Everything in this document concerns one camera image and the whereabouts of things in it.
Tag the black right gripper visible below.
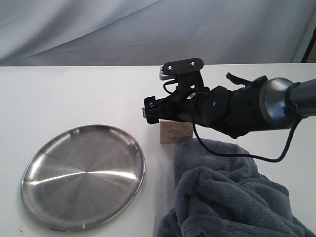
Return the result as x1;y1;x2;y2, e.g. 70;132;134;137
142;86;232;130

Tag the light wooden block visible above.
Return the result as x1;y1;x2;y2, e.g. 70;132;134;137
160;119;194;144

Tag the grey-blue fleece towel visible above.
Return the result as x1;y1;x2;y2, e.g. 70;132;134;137
157;139;314;237

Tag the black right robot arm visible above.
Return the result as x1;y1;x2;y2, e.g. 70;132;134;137
143;72;316;139

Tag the round stainless steel plate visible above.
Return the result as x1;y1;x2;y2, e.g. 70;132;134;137
21;124;145;232

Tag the white backdrop curtain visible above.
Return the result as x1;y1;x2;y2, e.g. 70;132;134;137
0;0;316;66

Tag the black backdrop stand pole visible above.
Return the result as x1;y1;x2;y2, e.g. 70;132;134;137
301;28;316;63

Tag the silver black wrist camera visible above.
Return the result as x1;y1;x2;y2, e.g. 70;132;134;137
159;58;204;80

